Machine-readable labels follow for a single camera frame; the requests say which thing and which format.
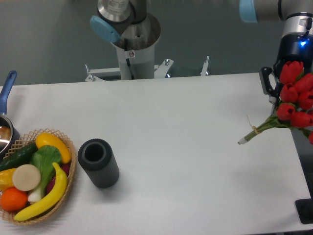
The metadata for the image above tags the beige round disc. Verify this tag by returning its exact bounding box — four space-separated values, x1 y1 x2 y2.
12 164 41 191

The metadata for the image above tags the yellow banana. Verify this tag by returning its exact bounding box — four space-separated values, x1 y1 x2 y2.
14 163 67 221

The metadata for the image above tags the dark grey ribbed vase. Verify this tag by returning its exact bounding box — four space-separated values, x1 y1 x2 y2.
78 139 120 188

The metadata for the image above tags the woven wicker basket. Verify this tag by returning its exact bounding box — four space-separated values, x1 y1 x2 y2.
0 128 77 225

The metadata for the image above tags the purple red vegetable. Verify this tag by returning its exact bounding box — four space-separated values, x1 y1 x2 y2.
46 163 70 194

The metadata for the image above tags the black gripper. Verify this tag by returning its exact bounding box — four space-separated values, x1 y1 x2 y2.
259 33 313 104

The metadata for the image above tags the white metal mounting frame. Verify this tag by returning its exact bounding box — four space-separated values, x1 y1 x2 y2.
85 55 210 82

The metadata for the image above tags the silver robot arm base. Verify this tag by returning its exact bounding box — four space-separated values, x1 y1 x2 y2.
89 0 161 69

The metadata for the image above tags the red tulip bouquet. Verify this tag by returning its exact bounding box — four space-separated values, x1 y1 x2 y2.
238 61 313 144

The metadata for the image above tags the blue handled saucepan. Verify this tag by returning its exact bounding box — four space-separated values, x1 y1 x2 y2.
0 70 20 161

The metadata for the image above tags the black device at edge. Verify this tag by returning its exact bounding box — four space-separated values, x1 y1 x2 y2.
295 198 313 224

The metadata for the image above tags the green bok choy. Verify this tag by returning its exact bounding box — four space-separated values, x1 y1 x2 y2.
28 145 62 204

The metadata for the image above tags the yellow bell pepper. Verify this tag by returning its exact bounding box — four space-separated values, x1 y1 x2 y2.
0 168 16 192

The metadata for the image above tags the orange fruit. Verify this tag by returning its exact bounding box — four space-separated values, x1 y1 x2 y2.
0 188 28 212

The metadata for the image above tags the green cucumber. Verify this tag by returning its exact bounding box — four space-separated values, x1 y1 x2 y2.
0 142 38 171

